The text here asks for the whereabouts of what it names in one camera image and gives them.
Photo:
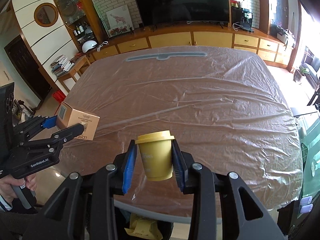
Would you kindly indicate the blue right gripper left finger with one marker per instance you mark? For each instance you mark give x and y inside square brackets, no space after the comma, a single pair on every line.
[128,166]

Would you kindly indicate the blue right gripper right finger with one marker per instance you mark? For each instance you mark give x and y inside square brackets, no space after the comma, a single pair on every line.
[178,165]

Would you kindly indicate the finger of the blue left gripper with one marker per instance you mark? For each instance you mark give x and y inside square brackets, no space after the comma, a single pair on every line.
[69,133]
[49,122]

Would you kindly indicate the yellow paper cup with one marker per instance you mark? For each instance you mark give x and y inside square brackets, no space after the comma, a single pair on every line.
[155,150]

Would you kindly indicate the yellow paper bag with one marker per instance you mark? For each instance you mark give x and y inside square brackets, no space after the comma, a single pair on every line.
[144,228]

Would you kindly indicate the black trash bin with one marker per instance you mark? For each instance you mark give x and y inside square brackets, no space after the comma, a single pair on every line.
[123,212]

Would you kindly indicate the person's left hand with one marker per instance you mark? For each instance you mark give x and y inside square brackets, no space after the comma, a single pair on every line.
[7,182]

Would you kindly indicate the red plastic stool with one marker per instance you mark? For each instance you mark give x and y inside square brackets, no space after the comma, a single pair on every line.
[59,96]

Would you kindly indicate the small wooden side table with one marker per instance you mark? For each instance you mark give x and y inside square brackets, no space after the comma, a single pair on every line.
[79,63]

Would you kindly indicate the stack of books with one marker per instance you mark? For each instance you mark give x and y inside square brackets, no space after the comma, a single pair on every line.
[61,65]

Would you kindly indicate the white dome lamp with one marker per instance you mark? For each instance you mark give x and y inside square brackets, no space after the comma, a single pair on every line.
[88,45]

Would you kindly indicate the giraffe picture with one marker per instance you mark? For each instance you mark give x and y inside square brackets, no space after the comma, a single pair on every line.
[119,20]

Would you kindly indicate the wooden glass display shelf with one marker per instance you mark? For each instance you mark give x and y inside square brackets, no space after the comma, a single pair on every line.
[81,20]

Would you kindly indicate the long wooden cabinet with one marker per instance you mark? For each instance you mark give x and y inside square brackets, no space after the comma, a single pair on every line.
[270,49]

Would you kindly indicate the potted green plant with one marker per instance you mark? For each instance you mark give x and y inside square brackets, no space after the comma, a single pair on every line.
[299,73]

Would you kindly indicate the black coffee machine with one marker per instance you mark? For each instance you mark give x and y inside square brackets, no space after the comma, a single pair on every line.
[242,19]

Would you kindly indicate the large flat television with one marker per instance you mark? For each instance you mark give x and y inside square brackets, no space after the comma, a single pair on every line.
[154,12]

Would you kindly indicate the round framed wall picture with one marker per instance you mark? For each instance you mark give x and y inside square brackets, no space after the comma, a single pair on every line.
[46,15]

